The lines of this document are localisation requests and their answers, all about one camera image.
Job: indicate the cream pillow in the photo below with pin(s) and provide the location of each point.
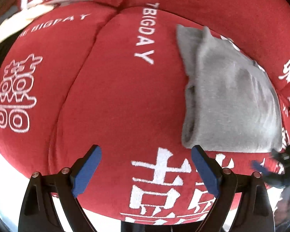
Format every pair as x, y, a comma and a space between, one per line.
20, 20

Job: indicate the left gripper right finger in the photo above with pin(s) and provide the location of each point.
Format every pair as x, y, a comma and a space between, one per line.
254, 212

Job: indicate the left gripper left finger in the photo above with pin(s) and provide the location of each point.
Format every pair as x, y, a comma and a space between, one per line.
38, 212

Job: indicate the grey knit sweater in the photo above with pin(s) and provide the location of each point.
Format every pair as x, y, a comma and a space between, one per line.
231, 105

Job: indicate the person's right hand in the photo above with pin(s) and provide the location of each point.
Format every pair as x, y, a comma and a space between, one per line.
282, 213

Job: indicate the black trousers leg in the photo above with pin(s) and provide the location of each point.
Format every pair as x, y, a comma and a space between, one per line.
132, 227

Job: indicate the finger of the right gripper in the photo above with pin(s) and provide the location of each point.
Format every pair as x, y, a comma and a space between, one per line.
261, 169

